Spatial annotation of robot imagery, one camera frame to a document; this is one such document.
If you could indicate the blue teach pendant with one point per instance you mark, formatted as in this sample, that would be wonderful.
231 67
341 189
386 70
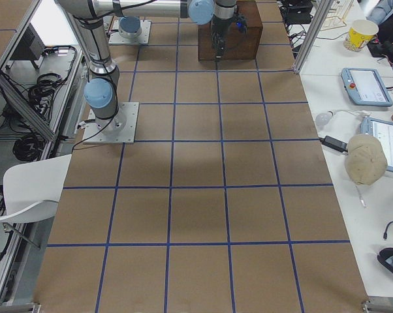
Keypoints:
365 87
383 131

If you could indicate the dark wooden drawer cabinet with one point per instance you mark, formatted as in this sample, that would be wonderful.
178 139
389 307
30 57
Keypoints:
239 46

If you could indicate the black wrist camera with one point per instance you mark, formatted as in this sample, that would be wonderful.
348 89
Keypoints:
240 20

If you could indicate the yellow popcorn paper cup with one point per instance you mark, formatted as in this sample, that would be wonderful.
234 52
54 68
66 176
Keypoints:
359 34

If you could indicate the beige baseball cap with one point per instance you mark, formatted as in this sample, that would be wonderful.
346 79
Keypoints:
366 161

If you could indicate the near blue teach pendant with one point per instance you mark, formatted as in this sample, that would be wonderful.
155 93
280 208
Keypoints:
383 131

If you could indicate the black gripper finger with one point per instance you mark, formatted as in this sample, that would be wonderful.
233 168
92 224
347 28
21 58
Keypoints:
216 46
221 45

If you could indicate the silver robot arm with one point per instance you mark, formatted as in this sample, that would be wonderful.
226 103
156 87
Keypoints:
130 26
88 18

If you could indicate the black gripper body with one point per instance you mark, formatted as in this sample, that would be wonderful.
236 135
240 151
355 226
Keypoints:
218 29

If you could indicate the gold wire rack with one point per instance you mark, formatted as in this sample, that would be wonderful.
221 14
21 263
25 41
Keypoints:
337 14

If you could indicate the white plastic chair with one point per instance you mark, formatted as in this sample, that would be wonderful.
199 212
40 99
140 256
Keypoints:
32 190

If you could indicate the aluminium frame post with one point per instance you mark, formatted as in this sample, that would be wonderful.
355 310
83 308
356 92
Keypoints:
314 28

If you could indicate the black power adapter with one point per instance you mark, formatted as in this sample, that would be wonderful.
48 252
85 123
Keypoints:
334 144

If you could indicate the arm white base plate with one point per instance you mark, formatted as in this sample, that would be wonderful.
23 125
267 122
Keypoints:
120 37
120 130

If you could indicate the white light bulb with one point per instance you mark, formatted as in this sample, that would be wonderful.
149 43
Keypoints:
323 118

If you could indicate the far blue teach pendant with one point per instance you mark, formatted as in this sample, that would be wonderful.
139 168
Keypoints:
365 87

